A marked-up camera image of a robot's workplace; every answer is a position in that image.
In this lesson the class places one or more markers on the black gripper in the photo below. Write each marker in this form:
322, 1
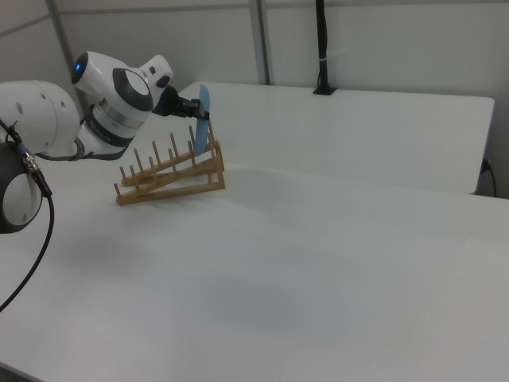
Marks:
171, 104

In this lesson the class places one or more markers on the blue plate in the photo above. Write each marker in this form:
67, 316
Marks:
201, 135

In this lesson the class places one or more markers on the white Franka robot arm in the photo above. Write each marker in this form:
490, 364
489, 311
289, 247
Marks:
40, 115

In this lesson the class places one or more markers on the wooden plate rack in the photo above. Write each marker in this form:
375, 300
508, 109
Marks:
167, 194

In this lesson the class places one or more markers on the black pole with clamp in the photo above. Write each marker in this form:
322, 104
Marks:
323, 47

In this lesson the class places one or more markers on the grey aluminium partition post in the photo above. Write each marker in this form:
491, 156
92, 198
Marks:
262, 40

